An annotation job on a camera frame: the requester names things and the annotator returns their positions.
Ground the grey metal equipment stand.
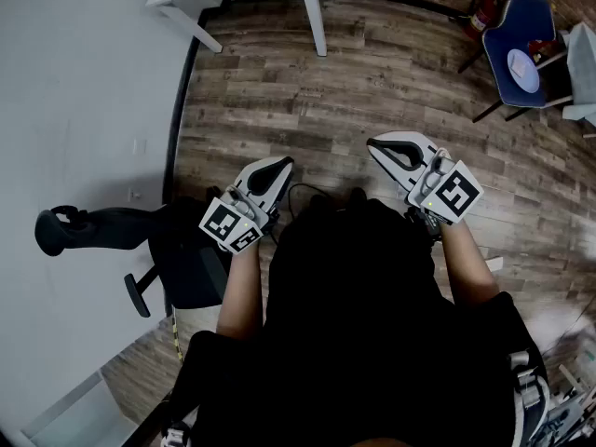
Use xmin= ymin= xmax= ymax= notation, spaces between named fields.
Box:
xmin=542 ymin=323 xmax=596 ymax=447

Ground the grey box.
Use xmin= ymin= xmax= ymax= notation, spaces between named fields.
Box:
xmin=561 ymin=21 xmax=596 ymax=128

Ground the person's right forearm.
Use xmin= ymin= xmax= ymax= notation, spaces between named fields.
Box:
xmin=437 ymin=221 xmax=501 ymax=309

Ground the red fire extinguisher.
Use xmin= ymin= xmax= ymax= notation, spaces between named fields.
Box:
xmin=467 ymin=0 xmax=499 ymax=42

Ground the white shelf unit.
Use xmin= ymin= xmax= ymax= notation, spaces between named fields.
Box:
xmin=20 ymin=370 xmax=141 ymax=447

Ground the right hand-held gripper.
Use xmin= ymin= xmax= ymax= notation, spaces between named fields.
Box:
xmin=366 ymin=130 xmax=484 ymax=244

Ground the black cable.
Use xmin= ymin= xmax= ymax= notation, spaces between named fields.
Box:
xmin=272 ymin=183 xmax=330 ymax=246

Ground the grey shoulder strap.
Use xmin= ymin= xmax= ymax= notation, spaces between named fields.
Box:
xmin=160 ymin=419 xmax=193 ymax=447
xmin=508 ymin=349 xmax=551 ymax=447

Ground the yellow tape strip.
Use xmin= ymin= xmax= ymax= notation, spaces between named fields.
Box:
xmin=169 ymin=305 xmax=185 ymax=366

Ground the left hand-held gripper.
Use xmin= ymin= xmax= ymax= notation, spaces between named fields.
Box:
xmin=198 ymin=156 xmax=294 ymax=254

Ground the person's black clothing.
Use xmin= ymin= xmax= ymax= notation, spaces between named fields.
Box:
xmin=181 ymin=186 xmax=551 ymax=447

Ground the blue padded chair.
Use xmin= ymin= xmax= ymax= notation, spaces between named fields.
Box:
xmin=457 ymin=0 xmax=575 ymax=124

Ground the white round plate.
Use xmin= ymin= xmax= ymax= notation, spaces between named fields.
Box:
xmin=506 ymin=47 xmax=541 ymax=95

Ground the black office chair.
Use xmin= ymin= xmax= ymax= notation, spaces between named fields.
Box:
xmin=34 ymin=186 xmax=230 ymax=319

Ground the person's left forearm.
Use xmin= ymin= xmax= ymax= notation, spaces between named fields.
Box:
xmin=215 ymin=242 xmax=265 ymax=342

